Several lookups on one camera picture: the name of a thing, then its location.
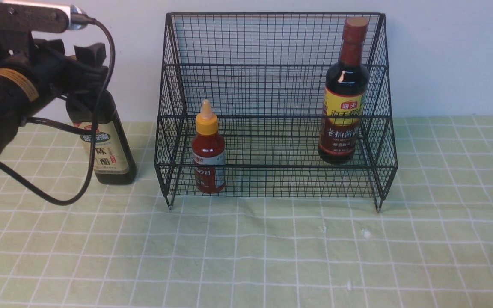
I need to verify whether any black wire mesh shelf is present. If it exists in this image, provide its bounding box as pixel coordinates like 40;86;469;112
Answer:
154;12;398;212

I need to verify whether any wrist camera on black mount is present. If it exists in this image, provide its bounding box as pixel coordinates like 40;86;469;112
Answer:
0;0;89;61

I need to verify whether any dark soy sauce bottle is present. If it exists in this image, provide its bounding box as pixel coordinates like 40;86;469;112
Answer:
318;16;370;165

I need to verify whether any dark vinegar bottle gold cap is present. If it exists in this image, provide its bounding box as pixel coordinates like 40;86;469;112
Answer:
66;90;137;185

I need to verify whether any red chili sauce bottle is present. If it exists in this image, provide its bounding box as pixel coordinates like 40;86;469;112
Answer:
191;99;226;195

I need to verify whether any green checkered tablecloth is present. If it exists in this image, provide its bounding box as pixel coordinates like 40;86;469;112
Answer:
0;116;493;308

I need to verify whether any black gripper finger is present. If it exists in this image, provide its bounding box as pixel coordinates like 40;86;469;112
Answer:
65;42;108;93

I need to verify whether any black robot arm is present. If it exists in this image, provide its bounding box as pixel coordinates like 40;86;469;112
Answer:
0;39;108;154

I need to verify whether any black cable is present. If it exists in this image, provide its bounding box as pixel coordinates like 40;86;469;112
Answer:
0;15;116;207

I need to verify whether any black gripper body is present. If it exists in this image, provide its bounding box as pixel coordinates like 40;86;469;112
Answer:
0;38;67;107

